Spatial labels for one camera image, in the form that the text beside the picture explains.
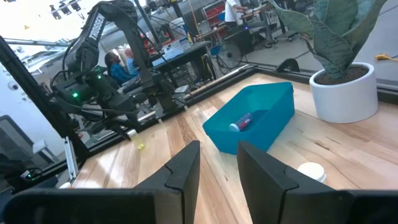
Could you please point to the teal plastic basket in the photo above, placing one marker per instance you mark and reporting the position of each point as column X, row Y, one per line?
column 267, row 102

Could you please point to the white round plant pot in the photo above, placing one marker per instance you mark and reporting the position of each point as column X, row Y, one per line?
column 342, row 99

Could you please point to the yellow pill bottle white cap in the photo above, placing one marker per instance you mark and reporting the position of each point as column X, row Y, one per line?
column 136, row 140

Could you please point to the green snake plant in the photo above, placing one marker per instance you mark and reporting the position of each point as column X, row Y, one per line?
column 335, row 40

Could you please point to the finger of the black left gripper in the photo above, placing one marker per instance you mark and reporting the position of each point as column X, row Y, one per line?
column 124, row 130
column 98, row 127

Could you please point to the red storage bin shelf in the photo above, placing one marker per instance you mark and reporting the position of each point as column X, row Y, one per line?
column 214, row 12

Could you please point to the white labelled box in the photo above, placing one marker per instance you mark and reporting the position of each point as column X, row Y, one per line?
column 175, row 47

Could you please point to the person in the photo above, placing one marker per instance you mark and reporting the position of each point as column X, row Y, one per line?
column 231, row 11
column 130, row 62
column 116, row 71

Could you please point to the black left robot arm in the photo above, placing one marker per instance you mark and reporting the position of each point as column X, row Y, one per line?
column 93, row 31

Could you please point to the black round floor fan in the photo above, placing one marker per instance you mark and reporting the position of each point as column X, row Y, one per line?
column 230, row 56

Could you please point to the blue pill bottle red contents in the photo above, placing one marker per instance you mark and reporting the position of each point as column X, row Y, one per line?
column 241, row 124

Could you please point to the black power box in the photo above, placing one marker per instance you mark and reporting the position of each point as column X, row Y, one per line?
column 29, row 175

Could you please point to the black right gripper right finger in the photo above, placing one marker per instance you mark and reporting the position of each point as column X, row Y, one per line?
column 280, row 199

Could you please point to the white metal corner bracket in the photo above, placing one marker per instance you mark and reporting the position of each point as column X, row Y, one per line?
column 71, row 158

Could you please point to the black work table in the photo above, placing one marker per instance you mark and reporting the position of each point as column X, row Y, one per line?
column 186, row 53

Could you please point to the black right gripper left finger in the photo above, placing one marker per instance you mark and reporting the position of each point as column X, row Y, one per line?
column 174, row 193

